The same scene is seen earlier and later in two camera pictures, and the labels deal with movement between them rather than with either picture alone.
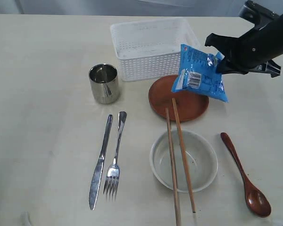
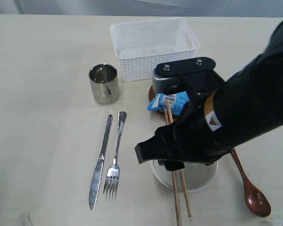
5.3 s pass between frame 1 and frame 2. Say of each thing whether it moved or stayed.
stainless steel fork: stayed
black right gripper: moved
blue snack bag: moved
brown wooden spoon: stayed
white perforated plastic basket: stayed
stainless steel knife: stayed
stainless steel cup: stayed
